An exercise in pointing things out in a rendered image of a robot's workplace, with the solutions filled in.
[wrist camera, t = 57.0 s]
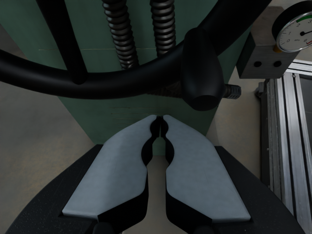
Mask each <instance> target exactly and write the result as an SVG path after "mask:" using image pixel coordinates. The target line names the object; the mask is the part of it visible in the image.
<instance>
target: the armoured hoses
mask: <svg viewBox="0 0 312 234"><path fill-rule="evenodd" d="M101 1H102V2H103V3H102V7H103V8H104V9H105V11H104V13H105V14H106V16H107V17H106V20H107V21H108V22H109V23H108V26H109V27H110V32H111V34H112V36H111V37H112V38H113V39H114V40H113V43H114V44H115V48H116V52H117V54H118V55H117V56H118V58H119V62H120V66H121V69H122V70H125V69H129V68H133V67H136V66H139V65H140V64H139V63H138V62H139V60H138V56H137V51H136V46H135V41H134V36H133V31H132V30H131V28H132V26H131V25H130V21H131V20H130V19H129V15H130V14H129V13H128V12H127V11H128V7H127V6H126V2H127V0H101ZM174 2H175V0H150V3H149V4H150V6H151V10H150V11H151V13H152V16H151V18H152V19H153V21H152V25H153V26H154V27H153V31H154V36H155V42H156V51H157V54H156V55H157V57H160V56H161V55H163V54H165V53H166V52H168V51H169V50H171V49H172V48H174V47H175V46H176V36H175V34H176V31H175V28H176V25H175V18H174V17H175V12H174V9H175V5H174ZM225 89H226V92H225V95H224V96H223V98H228V99H237V98H239V97H240V95H241V87H239V86H238V85H233V84H225ZM149 94H150V95H155V96H157V95H158V96H163V97H164V96H165V97H172V98H181V99H182V91H181V82H180V81H179V82H177V83H174V84H172V85H170V86H167V87H165V88H162V89H159V90H157V91H153V92H150V93H147V95H149Z"/></svg>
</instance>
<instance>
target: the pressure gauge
mask: <svg viewBox="0 0 312 234"><path fill-rule="evenodd" d="M310 31H312V0H305V1H301V2H299V3H296V4H294V5H292V6H290V7H289V8H287V9H286V10H285V11H283V12H282V13H281V14H280V15H279V16H278V17H277V19H276V20H275V22H274V24H273V26H272V35H273V37H274V39H275V42H276V43H275V47H274V49H273V51H274V52H277V53H281V52H298V51H301V50H304V49H306V48H308V47H310V46H312V32H310ZM301 32H305V33H307V32H310V33H307V34H305V35H303V36H301V35H300V33H301Z"/></svg>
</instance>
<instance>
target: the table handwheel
mask: <svg viewBox="0 0 312 234"><path fill-rule="evenodd" d="M271 1H272V0H218V1H217V3H216V4H215V6H214V7H213V8H212V10H211V11H210V12H209V13H208V15H207V16H206V17H205V19H204V20H203V21H202V22H201V23H200V24H199V25H198V27H200V28H203V29H205V30H206V31H207V33H208V37H209V39H210V41H211V43H212V45H213V47H214V50H215V52H216V55H217V56H219V55H220V54H222V53H223V52H224V51H225V50H226V49H227V48H229V47H230V46H231V45H232V44H233V43H234V42H235V41H236V40H237V39H238V38H239V37H240V36H241V35H242V34H243V33H244V32H245V31H246V30H247V29H248V28H249V27H250V26H251V25H252V24H253V23H254V22H255V20H256V19H257V18H258V17H259V16H260V15H261V14H262V12H263V11H264V10H265V9H266V7H267V6H268V5H269V4H270V2H271ZM36 2H37V4H38V6H39V8H40V10H41V13H42V15H43V17H44V19H45V21H46V23H47V25H48V27H49V29H50V31H51V33H52V35H53V38H54V40H55V42H56V44H57V46H58V49H59V51H60V54H61V56H62V58H63V61H64V63H65V66H66V68H67V70H63V69H58V68H54V67H50V66H46V65H42V64H38V63H35V62H32V61H30V60H27V59H24V58H21V57H18V56H15V55H13V54H11V53H8V52H6V51H4V50H2V49H0V81H1V82H4V83H7V84H10V85H14V86H17V87H20V88H24V89H27V90H31V91H36V92H40V93H44V94H49V95H54V96H59V97H65V98H76V99H91V100H104V99H119V98H128V97H134V96H138V95H142V94H146V93H150V92H153V91H157V90H159V89H162V88H165V87H167V86H170V85H172V84H174V83H177V82H179V81H180V74H181V62H182V51H183V46H184V40H183V41H181V42H180V43H179V44H178V45H176V46H175V47H174V48H172V49H171V50H169V51H168V52H166V53H165V54H163V55H161V56H160V57H158V58H156V59H154V60H152V61H150V62H147V63H145V64H142V65H139V66H136V67H133V68H129V69H125V70H121V71H111V72H88V71H87V69H86V66H85V63H84V60H83V57H82V55H81V52H80V49H79V46H78V43H77V41H76V38H75V34H74V31H73V28H72V24H71V21H70V17H69V14H68V11H67V8H66V4H65V0H36Z"/></svg>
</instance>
